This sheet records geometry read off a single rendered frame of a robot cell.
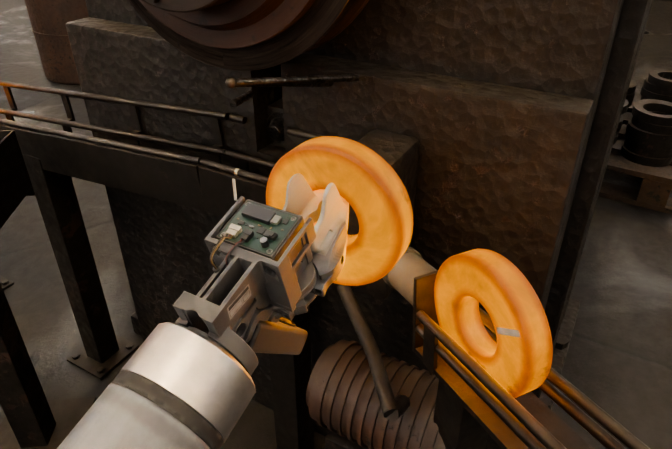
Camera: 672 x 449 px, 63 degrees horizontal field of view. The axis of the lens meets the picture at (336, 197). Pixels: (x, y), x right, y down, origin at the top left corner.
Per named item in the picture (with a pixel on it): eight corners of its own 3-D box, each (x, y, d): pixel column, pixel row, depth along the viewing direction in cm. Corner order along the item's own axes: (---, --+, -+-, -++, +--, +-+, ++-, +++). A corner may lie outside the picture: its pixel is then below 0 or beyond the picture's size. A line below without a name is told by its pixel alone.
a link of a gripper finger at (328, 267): (359, 228, 50) (312, 302, 45) (361, 238, 51) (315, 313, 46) (315, 214, 52) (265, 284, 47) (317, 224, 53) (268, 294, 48)
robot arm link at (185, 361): (238, 458, 41) (142, 404, 45) (273, 400, 43) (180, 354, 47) (201, 406, 34) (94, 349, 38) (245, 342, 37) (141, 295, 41)
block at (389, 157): (369, 253, 95) (374, 123, 82) (413, 267, 91) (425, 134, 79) (339, 288, 86) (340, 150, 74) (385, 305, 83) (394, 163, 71)
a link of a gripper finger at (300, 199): (335, 148, 52) (284, 215, 47) (342, 192, 56) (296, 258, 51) (307, 141, 53) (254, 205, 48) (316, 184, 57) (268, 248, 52)
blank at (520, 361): (476, 375, 67) (453, 385, 65) (443, 251, 67) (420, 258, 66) (572, 403, 52) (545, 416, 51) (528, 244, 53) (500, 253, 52)
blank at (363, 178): (274, 127, 57) (255, 138, 55) (413, 145, 50) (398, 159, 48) (290, 252, 65) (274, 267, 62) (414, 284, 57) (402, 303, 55)
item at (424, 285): (460, 332, 71) (465, 260, 67) (463, 334, 71) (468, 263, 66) (412, 350, 68) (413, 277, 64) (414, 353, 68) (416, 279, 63)
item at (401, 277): (418, 278, 77) (419, 240, 74) (457, 312, 69) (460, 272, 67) (380, 290, 75) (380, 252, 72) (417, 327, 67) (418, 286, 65)
